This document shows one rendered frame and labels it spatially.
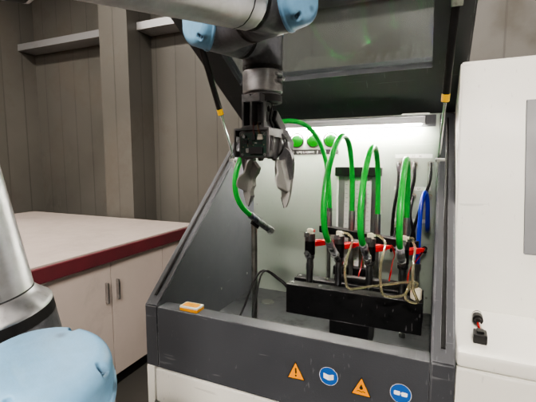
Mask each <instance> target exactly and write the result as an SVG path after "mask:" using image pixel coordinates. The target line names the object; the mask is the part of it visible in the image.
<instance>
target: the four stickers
mask: <svg viewBox="0 0 536 402"><path fill-rule="evenodd" d="M286 367H287V378H290V379H295V380H301V381H305V363H301V362H296V361H289V360H286ZM319 384H325V385H328V386H332V387H335V388H338V368H331V367H327V366H324V365H319ZM412 390H413V387H412V386H408V385H406V384H400V383H397V382H394V381H390V388H389V397H388V400H390V401H392V402H412ZM350 393H351V394H354V395H358V396H363V397H366V398H369V399H372V380H371V379H368V378H364V377H361V376H355V375H352V374H351V392H350Z"/></svg>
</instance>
